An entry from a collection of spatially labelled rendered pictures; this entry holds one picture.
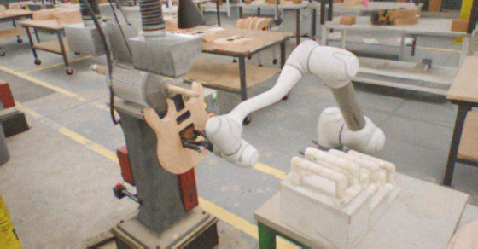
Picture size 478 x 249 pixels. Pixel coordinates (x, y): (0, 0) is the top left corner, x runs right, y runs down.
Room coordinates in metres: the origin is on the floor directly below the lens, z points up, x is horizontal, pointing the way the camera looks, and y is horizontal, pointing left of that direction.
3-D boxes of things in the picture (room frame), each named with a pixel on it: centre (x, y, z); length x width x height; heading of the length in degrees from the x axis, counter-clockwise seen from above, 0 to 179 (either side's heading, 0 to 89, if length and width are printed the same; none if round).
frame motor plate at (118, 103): (1.91, 0.55, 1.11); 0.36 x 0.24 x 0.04; 48
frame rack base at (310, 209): (1.00, -0.27, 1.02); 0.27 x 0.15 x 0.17; 46
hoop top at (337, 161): (1.03, -0.30, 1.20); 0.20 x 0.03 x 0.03; 44
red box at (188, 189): (2.03, 0.44, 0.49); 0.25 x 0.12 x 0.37; 48
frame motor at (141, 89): (1.87, 0.50, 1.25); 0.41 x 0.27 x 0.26; 48
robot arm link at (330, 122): (1.92, -0.56, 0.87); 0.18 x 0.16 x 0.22; 43
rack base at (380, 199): (1.11, -0.38, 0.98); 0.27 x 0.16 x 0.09; 46
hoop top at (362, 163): (1.14, -0.41, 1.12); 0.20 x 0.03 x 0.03; 44
